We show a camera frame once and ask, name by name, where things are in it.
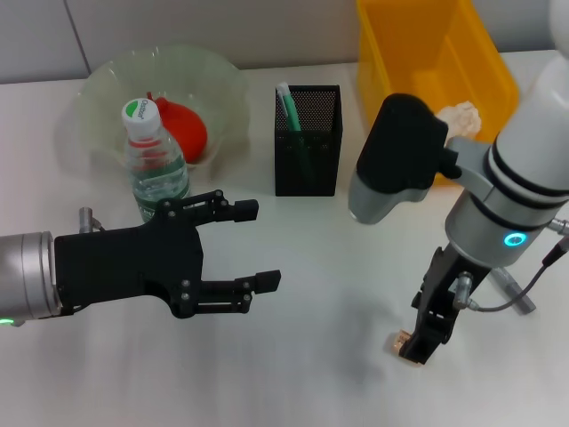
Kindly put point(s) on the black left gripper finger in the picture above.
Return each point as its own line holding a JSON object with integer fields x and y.
{"x": 244, "y": 291}
{"x": 231, "y": 209}

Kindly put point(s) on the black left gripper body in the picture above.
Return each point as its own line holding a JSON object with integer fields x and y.
{"x": 129, "y": 262}

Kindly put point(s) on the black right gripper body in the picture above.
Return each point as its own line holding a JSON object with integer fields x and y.
{"x": 449, "y": 284}

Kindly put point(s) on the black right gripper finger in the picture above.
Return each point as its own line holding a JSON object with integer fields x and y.
{"x": 433, "y": 338}
{"x": 411, "y": 342}

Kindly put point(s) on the beige eraser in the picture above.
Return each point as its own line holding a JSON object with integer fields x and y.
{"x": 398, "y": 342}

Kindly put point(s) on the grey marker pen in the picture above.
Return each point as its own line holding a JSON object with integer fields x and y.
{"x": 515, "y": 293}

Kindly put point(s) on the orange fruit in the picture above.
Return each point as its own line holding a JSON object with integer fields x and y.
{"x": 189, "y": 133}

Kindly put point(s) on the green pen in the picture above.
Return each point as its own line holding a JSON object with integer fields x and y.
{"x": 291, "y": 111}

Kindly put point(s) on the clear green-label water bottle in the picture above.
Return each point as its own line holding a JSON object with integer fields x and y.
{"x": 140, "y": 115}

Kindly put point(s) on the white paper ball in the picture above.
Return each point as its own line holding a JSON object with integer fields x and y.
{"x": 464, "y": 118}

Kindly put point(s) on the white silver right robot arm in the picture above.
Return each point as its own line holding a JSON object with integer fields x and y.
{"x": 524, "y": 155}

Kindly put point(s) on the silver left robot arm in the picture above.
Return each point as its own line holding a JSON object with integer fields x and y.
{"x": 26, "y": 276}

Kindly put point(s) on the black mesh pen holder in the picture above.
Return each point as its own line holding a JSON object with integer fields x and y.
{"x": 320, "y": 155}

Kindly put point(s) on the green glass fruit plate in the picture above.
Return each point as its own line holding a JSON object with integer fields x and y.
{"x": 209, "y": 75}

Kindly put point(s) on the silver right connector plug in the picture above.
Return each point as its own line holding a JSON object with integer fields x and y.
{"x": 464, "y": 287}

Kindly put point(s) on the silver connector plug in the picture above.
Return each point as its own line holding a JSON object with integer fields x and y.
{"x": 464, "y": 287}
{"x": 85, "y": 218}

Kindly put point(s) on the silver left connector plug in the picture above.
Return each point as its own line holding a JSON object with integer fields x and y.
{"x": 85, "y": 218}

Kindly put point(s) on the yellow plastic bin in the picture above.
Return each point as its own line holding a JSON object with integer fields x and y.
{"x": 400, "y": 66}

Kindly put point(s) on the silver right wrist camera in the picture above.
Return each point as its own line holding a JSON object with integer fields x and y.
{"x": 400, "y": 147}

